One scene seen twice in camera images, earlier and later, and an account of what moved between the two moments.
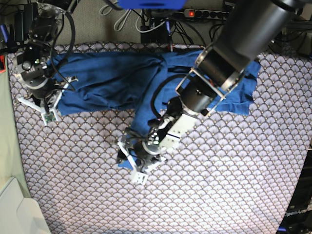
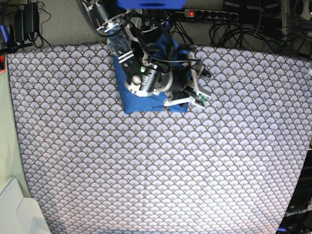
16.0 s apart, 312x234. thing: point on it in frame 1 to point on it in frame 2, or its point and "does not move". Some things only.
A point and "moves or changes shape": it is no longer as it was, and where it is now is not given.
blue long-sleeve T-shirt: x=139 y=82 moves or changes shape
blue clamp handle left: x=4 y=31 does not move
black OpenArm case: x=298 y=220 does not move
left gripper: x=43 y=91 to x=179 y=90
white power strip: x=213 y=14 does not move
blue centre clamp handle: x=168 y=26 does not move
